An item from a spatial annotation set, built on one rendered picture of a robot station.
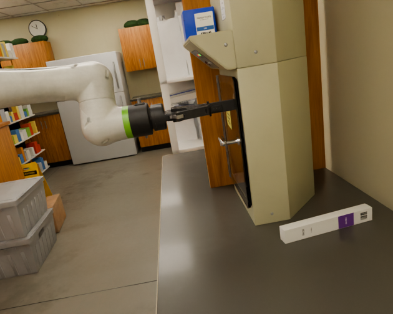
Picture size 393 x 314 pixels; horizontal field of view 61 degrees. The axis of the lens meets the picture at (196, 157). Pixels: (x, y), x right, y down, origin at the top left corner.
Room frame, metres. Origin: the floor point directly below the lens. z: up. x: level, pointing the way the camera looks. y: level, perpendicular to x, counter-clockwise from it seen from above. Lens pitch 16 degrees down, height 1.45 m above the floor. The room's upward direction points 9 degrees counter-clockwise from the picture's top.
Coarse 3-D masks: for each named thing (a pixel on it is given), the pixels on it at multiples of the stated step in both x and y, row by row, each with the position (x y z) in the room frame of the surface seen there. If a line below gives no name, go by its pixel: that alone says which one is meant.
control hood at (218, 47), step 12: (192, 36) 0.91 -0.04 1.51; (204, 36) 0.90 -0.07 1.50; (216, 36) 0.91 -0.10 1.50; (228, 36) 0.91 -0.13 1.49; (192, 48) 1.03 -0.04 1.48; (204, 48) 0.90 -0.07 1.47; (216, 48) 0.91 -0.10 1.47; (228, 48) 0.91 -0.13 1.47; (216, 60) 0.91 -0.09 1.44; (228, 60) 0.91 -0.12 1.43
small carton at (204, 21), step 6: (204, 12) 0.98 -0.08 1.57; (210, 12) 0.98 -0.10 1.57; (198, 18) 0.98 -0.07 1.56; (204, 18) 0.98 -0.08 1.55; (210, 18) 0.98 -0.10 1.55; (198, 24) 0.98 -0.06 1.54; (204, 24) 0.98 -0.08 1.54; (210, 24) 0.98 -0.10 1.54; (198, 30) 0.98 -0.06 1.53; (204, 30) 0.98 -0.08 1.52; (210, 30) 0.98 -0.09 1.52
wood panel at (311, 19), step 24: (192, 0) 1.28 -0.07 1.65; (312, 0) 1.30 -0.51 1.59; (312, 24) 1.30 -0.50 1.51; (312, 48) 1.29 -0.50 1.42; (216, 72) 1.28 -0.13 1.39; (312, 72) 1.29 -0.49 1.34; (216, 96) 1.28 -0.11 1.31; (312, 96) 1.29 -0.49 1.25; (216, 120) 1.28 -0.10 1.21; (312, 120) 1.29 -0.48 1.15; (216, 144) 1.28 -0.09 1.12; (312, 144) 1.29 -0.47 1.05; (216, 168) 1.28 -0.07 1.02
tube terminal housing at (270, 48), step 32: (224, 0) 0.97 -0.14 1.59; (256, 0) 0.91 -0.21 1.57; (288, 0) 0.98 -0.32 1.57; (256, 32) 0.91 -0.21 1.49; (288, 32) 0.97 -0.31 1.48; (256, 64) 0.91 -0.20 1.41; (288, 64) 0.96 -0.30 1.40; (256, 96) 0.91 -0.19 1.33; (288, 96) 0.95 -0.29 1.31; (256, 128) 0.91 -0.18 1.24; (288, 128) 0.94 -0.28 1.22; (256, 160) 0.91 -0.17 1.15; (288, 160) 0.93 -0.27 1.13; (256, 192) 0.91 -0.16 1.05; (288, 192) 0.92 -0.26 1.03; (256, 224) 0.91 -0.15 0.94
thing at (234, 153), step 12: (228, 84) 1.00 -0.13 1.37; (228, 96) 1.02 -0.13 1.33; (240, 120) 0.92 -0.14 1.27; (228, 132) 1.12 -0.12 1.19; (240, 132) 0.92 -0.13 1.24; (240, 144) 0.92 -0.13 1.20; (228, 156) 1.20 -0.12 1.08; (240, 156) 0.95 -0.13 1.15; (240, 168) 0.97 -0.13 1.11; (240, 180) 1.00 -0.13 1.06; (240, 192) 1.03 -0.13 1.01
